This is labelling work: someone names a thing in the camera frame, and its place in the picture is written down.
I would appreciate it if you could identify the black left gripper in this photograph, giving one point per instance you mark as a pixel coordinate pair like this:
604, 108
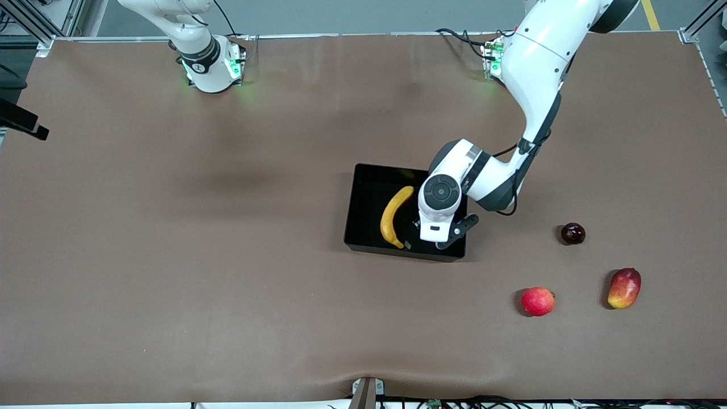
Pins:
415, 224

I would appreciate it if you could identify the yellow banana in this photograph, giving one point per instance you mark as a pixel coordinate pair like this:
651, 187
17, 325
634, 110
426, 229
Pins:
389, 218

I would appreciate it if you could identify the black plastic box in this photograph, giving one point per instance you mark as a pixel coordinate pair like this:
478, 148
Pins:
369, 193

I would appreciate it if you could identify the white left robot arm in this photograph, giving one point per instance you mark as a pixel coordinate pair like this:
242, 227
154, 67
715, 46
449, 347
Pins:
534, 62

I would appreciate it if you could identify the red round apple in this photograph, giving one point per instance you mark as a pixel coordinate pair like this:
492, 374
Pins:
537, 301

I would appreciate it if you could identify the dark red plum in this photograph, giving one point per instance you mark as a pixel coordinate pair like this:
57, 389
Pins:
573, 234

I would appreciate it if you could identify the grey table clamp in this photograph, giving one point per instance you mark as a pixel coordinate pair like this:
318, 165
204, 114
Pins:
366, 392

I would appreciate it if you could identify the brown table mat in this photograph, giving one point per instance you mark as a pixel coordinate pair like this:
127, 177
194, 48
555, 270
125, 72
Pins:
227, 284

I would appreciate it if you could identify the red yellow mango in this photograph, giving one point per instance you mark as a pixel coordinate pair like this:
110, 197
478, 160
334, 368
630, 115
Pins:
623, 288

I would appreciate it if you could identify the aluminium frame post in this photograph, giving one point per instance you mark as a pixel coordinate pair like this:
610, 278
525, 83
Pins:
28, 20
701, 23

